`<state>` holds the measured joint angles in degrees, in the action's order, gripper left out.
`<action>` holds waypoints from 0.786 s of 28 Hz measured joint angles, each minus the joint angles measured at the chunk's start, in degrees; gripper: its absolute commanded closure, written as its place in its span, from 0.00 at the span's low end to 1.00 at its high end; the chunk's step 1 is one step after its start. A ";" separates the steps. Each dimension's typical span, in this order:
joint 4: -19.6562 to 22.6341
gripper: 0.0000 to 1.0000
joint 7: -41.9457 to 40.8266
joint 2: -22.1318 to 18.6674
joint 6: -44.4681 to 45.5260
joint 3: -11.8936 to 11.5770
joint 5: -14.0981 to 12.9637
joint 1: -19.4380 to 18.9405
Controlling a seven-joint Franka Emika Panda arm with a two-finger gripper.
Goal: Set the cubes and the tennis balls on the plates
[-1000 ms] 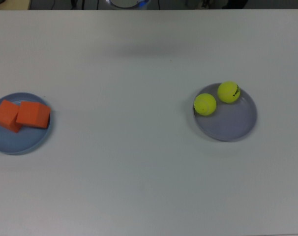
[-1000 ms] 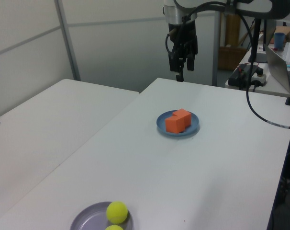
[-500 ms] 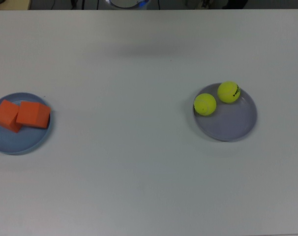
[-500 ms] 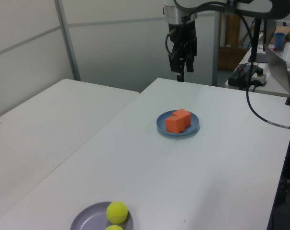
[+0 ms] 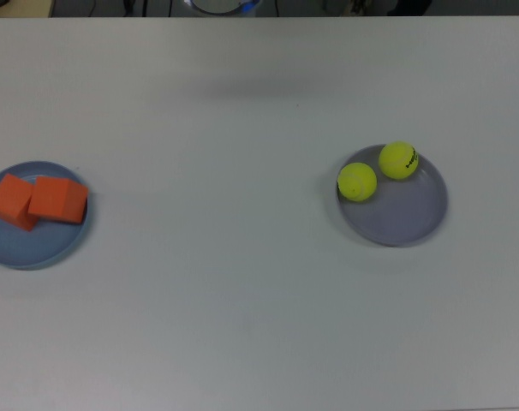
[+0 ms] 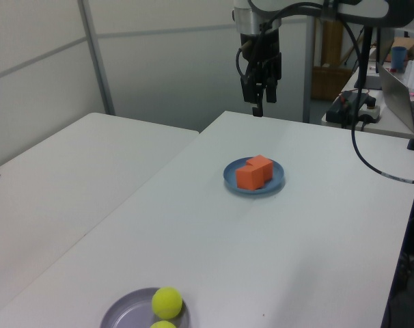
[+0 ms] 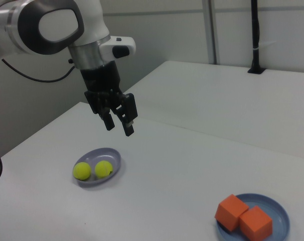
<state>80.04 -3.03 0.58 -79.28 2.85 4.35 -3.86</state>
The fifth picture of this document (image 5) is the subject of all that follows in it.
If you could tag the yellow tennis ball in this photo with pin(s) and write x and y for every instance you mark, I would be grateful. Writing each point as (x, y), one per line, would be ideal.
(357, 182)
(396, 160)

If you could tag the orange cube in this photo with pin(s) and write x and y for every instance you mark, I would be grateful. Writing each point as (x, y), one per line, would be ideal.
(58, 199)
(9, 201)

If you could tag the purple plate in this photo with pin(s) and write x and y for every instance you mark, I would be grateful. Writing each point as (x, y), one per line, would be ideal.
(396, 218)

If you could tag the blue plate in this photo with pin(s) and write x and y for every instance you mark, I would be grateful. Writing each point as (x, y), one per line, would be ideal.
(28, 248)

